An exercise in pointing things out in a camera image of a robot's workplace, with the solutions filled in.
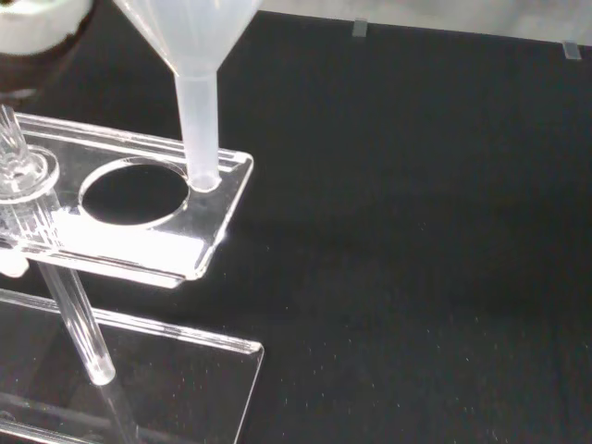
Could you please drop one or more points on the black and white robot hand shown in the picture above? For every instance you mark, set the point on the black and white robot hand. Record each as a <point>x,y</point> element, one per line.
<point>32,23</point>

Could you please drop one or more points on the clear acrylic funnel stand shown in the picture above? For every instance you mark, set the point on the clear acrylic funnel stand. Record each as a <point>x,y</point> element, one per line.
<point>139,250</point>

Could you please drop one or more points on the black bench cloth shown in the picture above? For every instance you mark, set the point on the black bench cloth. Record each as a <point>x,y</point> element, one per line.
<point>416,231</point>

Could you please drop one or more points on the clear tape strip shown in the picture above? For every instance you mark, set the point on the clear tape strip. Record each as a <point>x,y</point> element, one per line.
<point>360,28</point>
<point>571,49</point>

